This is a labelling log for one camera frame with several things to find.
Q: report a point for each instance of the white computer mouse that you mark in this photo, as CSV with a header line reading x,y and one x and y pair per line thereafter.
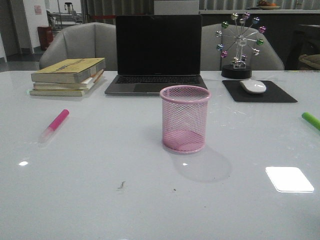
x,y
253,86

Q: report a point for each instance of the grey open laptop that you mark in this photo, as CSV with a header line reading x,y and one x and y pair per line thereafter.
x,y
156,51

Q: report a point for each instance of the grey armchair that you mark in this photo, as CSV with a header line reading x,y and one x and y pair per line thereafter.
x,y
210,59
89,40

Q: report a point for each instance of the fruit bowl on counter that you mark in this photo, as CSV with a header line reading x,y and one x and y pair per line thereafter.
x,y
267,5

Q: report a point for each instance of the top yellow book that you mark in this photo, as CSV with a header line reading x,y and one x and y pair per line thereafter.
x,y
70,71

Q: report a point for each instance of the green highlighter pen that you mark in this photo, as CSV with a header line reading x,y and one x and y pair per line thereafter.
x,y
311,119

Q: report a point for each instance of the yellow book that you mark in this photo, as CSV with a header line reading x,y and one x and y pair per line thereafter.
x,y
70,71
59,93

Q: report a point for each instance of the bottom yellow book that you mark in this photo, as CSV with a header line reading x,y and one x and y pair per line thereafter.
x,y
59,93

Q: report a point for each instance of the black mouse pad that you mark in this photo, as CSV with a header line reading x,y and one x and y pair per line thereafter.
x,y
273,93

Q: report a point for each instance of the pink highlighter pen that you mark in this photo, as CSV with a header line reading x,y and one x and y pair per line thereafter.
x,y
52,127

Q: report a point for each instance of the right grey armchair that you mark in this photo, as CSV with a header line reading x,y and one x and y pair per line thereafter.
x,y
210,59

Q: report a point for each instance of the left grey armchair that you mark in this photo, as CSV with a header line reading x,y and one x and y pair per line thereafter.
x,y
89,40

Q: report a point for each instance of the red bin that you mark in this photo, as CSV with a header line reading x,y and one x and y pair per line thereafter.
x,y
45,35

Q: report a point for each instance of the pink mesh pen holder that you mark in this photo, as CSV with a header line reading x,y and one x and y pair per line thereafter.
x,y
184,117

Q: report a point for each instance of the ferris wheel desk ornament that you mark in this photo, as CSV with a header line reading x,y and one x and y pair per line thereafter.
x,y
239,39

